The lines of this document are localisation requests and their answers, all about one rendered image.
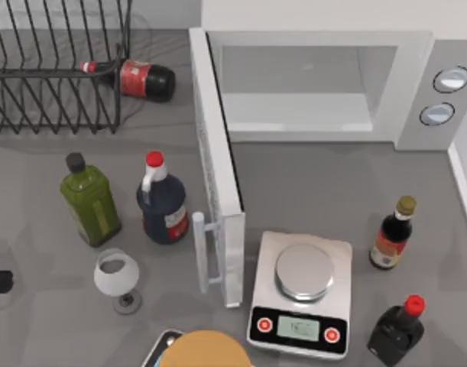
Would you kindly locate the white microwave door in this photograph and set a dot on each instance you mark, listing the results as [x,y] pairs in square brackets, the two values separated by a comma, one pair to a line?
[218,183]

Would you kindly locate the dark jug bottle red cap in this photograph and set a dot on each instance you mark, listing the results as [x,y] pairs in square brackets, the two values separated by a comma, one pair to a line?
[164,208]

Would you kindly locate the silver kitchen scale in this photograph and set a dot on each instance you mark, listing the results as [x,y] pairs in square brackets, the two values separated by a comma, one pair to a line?
[303,294]

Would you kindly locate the dark cola bottle red label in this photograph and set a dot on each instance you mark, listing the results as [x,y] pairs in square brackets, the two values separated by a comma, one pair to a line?
[147,82]

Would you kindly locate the green oil bottle black cap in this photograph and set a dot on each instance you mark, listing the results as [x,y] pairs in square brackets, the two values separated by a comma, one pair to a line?
[89,202]

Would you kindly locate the white wine glass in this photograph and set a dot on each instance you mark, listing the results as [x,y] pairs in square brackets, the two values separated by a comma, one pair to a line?
[115,273]

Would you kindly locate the orange round lid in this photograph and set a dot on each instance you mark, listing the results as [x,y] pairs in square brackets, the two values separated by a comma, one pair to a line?
[206,349]

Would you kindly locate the dark sauce bottle gold cap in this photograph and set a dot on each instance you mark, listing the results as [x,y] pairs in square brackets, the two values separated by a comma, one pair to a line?
[393,237]

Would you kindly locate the black and silver phone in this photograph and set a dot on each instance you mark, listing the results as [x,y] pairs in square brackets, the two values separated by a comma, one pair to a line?
[158,349]

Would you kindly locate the pale microwave oven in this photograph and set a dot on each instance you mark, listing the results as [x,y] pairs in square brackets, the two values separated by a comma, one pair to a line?
[409,95]

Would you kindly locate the grey microwave knob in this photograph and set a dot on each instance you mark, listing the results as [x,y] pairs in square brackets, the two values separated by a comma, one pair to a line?
[436,114]
[451,79]

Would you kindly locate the black bottle red cap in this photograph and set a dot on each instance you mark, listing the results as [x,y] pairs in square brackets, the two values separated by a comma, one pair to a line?
[399,332]

